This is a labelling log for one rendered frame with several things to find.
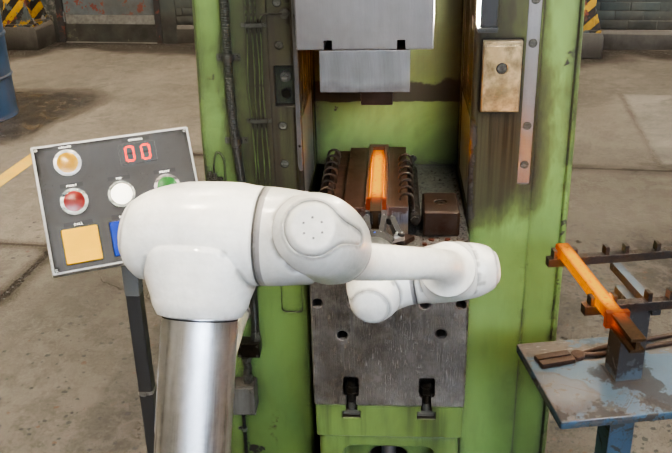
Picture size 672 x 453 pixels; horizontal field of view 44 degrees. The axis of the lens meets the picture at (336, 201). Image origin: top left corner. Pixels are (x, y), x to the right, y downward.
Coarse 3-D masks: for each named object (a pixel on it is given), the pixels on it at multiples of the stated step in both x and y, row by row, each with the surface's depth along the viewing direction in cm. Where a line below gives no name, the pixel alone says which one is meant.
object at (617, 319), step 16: (560, 256) 187; (576, 256) 184; (576, 272) 178; (592, 288) 171; (608, 304) 165; (608, 320) 161; (624, 320) 158; (624, 336) 157; (640, 336) 153; (640, 352) 154
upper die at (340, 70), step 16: (400, 48) 184; (320, 64) 185; (336, 64) 185; (352, 64) 185; (368, 64) 185; (384, 64) 184; (400, 64) 184; (320, 80) 187; (336, 80) 186; (352, 80) 186; (368, 80) 186; (384, 80) 186; (400, 80) 186
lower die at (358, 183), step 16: (384, 144) 236; (336, 160) 231; (352, 160) 228; (368, 160) 224; (400, 160) 226; (336, 176) 220; (352, 176) 217; (368, 176) 214; (384, 176) 214; (336, 192) 210; (352, 192) 207; (368, 192) 204; (384, 192) 204; (400, 208) 198; (400, 224) 199
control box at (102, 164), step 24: (72, 144) 182; (96, 144) 183; (120, 144) 185; (168, 144) 188; (48, 168) 180; (96, 168) 183; (120, 168) 184; (144, 168) 186; (168, 168) 187; (192, 168) 189; (48, 192) 179; (96, 192) 182; (144, 192) 185; (48, 216) 178; (72, 216) 180; (96, 216) 181; (120, 216) 183; (48, 240) 177; (96, 264) 180; (120, 264) 183
